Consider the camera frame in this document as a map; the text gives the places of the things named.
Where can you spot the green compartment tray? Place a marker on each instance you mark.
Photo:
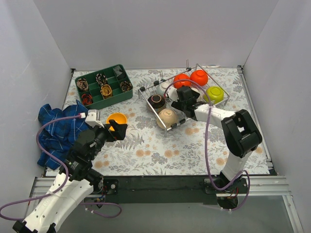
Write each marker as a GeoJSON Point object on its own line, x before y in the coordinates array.
{"type": "Point", "coordinates": [94, 89]}

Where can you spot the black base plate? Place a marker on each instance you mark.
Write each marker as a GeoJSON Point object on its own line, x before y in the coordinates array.
{"type": "Point", "coordinates": [167, 189]}

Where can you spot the yellow rolled tie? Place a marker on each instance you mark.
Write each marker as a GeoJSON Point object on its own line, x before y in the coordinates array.
{"type": "Point", "coordinates": [106, 91]}

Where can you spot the beige ceramic bowl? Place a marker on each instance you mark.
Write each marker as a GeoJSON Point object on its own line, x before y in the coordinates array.
{"type": "Point", "coordinates": [168, 116]}

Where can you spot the orange bowl left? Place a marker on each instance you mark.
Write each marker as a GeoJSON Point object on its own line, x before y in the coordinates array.
{"type": "Point", "coordinates": [181, 80]}

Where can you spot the black patterned bowl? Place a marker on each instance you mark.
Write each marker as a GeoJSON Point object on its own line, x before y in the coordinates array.
{"type": "Point", "coordinates": [156, 102]}

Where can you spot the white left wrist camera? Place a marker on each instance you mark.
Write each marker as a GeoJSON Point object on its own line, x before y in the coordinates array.
{"type": "Point", "coordinates": [93, 118]}

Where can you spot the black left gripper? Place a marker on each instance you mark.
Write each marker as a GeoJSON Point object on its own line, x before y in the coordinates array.
{"type": "Point", "coordinates": [111, 134]}

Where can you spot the yellow bowl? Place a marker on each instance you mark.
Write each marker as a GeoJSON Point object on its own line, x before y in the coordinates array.
{"type": "Point", "coordinates": [119, 118]}

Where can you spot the orange bowl right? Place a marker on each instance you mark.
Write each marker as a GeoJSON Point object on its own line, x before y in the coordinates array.
{"type": "Point", "coordinates": [200, 77]}

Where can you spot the red black rolled tie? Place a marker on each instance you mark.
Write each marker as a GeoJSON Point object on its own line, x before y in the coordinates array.
{"type": "Point", "coordinates": [87, 99]}

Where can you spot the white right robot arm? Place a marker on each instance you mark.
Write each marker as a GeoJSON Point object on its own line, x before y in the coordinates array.
{"type": "Point", "coordinates": [242, 136]}

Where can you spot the dark gold rolled tie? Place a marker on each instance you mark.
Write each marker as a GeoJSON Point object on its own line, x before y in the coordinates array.
{"type": "Point", "coordinates": [126, 86]}

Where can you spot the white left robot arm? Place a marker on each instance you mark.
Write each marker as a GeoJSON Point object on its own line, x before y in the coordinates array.
{"type": "Point", "coordinates": [74, 183]}

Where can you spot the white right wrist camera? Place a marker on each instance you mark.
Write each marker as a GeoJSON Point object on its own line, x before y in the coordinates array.
{"type": "Point", "coordinates": [171, 93]}

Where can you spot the pale green bowl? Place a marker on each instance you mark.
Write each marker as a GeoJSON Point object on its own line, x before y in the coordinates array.
{"type": "Point", "coordinates": [160, 90]}

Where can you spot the grey folded item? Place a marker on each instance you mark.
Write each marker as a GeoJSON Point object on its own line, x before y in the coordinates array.
{"type": "Point", "coordinates": [119, 72]}

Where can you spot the brown rolled tie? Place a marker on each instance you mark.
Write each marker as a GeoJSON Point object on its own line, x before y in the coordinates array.
{"type": "Point", "coordinates": [82, 85]}

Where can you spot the floral dark rolled tie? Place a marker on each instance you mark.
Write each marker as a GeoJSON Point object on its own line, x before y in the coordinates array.
{"type": "Point", "coordinates": [101, 79]}

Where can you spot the orange bowl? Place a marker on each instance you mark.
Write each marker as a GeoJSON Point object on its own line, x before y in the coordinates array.
{"type": "Point", "coordinates": [181, 80]}
{"type": "Point", "coordinates": [200, 77]}

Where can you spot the blue plaid cloth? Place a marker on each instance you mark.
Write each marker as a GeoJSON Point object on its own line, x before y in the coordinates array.
{"type": "Point", "coordinates": [58, 137]}

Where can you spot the aluminium frame rail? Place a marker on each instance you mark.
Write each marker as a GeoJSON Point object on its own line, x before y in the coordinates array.
{"type": "Point", "coordinates": [259, 186]}

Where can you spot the lime green bowl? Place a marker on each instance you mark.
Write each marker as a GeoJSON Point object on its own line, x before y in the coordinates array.
{"type": "Point", "coordinates": [215, 94]}

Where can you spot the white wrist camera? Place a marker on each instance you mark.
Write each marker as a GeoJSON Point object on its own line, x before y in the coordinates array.
{"type": "Point", "coordinates": [93, 118]}
{"type": "Point", "coordinates": [171, 93]}

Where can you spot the silver wire dish rack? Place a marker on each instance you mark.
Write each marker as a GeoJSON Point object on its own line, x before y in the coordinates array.
{"type": "Point", "coordinates": [146, 92]}

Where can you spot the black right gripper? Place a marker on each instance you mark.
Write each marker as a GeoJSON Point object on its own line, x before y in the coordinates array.
{"type": "Point", "coordinates": [182, 102]}

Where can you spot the brown patterned white bowl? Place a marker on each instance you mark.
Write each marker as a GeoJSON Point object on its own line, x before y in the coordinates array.
{"type": "Point", "coordinates": [196, 91]}

